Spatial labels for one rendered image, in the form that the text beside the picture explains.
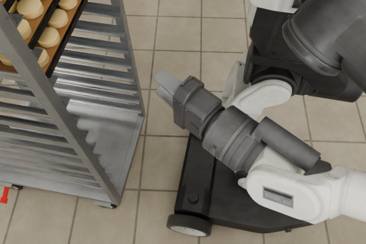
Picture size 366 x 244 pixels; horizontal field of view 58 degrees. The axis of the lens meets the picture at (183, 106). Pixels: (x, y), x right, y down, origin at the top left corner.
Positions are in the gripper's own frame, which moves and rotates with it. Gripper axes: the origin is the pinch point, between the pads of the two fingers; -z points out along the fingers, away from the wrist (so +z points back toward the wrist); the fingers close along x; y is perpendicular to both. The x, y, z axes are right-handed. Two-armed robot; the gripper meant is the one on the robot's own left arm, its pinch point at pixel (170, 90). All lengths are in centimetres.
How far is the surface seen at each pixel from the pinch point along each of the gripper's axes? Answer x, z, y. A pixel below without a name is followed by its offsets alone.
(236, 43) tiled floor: -113, -44, -108
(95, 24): -34, -54, -19
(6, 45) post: 7.3, -23.5, 14.6
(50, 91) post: -9.1, -23.4, 12.6
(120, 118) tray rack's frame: -98, -53, -16
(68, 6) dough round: -7.7, -39.0, -5.6
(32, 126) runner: -33, -37, 19
